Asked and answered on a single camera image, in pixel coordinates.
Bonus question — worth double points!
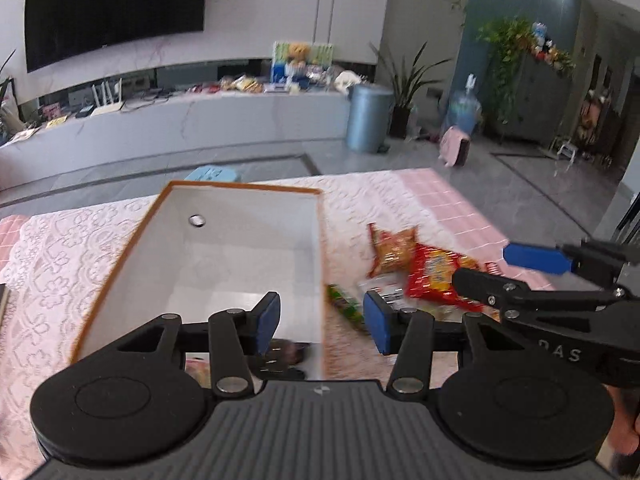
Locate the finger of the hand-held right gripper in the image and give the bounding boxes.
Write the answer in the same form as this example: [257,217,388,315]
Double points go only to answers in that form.
[501,240,640,288]
[451,267,631,311]

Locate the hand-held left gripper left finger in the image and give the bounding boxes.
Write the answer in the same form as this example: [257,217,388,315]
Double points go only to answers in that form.
[116,291,281,398]

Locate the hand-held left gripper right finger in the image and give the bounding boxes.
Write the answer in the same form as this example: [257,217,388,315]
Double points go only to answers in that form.
[363,290,538,402]

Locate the white breadstick snack packet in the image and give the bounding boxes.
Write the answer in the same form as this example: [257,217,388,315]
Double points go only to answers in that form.
[357,280,407,311]

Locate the green snack packet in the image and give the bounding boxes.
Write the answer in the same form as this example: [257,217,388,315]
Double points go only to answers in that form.
[327,283,373,332]

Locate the red snack packet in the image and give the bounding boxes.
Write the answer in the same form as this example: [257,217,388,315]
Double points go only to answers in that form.
[406,242,496,313]

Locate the orange noodle snack packet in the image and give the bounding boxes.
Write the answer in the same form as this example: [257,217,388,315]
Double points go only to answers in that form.
[367,223,419,277]

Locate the orange cardboard box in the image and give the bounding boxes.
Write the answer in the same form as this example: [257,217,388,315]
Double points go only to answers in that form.
[70,180,325,383]

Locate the pile of snacks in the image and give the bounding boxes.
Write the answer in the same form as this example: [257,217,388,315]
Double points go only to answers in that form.
[219,75,264,94]

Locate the person's right hand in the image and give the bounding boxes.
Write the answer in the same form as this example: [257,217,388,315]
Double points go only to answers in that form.
[607,387,640,476]

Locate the pink checked tablecloth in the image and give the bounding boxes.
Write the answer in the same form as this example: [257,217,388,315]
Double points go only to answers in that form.
[0,167,598,311]

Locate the small white step stool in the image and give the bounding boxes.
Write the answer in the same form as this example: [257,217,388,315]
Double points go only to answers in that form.
[554,136,582,162]

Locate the pink heater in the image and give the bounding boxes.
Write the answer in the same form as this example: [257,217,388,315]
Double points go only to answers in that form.
[438,127,472,167]

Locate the grey cabinet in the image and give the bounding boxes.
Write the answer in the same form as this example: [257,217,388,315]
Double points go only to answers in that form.
[492,52,574,144]

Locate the light blue stool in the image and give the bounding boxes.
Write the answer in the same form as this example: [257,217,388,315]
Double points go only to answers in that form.
[184,164,242,184]

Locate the blue water bottle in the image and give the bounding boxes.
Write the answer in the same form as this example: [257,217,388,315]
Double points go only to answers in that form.
[446,73,484,137]

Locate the blue-grey trash can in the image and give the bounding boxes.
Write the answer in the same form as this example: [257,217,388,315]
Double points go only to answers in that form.
[346,84,395,155]

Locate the potted green plant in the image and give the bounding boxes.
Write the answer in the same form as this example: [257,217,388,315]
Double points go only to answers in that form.
[370,41,452,139]

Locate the toys on cabinet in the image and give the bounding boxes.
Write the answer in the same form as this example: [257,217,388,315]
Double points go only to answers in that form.
[529,21,574,69]

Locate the long white media cabinet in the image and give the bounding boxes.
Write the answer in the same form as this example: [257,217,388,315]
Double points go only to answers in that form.
[0,91,352,192]

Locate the hanging green plant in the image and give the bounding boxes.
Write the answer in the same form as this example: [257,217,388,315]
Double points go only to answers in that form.
[476,16,576,127]

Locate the white bag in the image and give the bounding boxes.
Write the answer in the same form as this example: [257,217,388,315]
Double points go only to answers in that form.
[333,70,362,94]

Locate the plush toy display box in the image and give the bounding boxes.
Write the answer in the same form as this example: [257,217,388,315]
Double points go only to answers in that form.
[271,41,335,86]

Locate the white router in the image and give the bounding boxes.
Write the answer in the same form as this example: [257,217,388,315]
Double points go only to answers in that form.
[91,78,125,114]

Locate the papers and books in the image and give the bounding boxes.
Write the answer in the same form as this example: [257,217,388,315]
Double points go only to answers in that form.
[0,102,69,147]

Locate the black television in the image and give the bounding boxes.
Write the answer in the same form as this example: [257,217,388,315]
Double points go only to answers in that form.
[24,0,209,74]

